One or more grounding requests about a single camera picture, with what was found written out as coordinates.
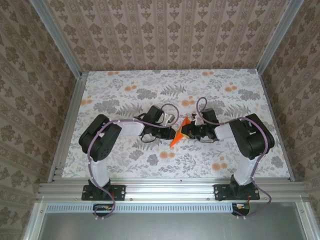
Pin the aluminium corner post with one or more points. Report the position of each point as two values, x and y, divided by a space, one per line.
280 37
57 40

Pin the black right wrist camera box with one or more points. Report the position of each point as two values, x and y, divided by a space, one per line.
210 116

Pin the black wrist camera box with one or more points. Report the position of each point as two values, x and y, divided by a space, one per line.
154 113
210 116

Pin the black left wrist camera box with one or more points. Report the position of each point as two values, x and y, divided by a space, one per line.
154 113

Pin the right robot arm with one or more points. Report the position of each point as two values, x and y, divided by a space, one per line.
252 140

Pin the grey metal panel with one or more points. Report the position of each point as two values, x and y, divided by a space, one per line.
175 227

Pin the aluminium table side rail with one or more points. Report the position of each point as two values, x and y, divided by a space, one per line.
75 100
275 125

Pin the aluminium lower frame rail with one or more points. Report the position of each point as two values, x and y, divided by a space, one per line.
35 222
308 222

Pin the floral patterned table cover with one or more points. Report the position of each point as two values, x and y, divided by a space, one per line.
200 162

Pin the aluminium front beam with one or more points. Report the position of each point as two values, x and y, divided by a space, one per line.
170 187

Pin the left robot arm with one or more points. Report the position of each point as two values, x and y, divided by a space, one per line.
100 142

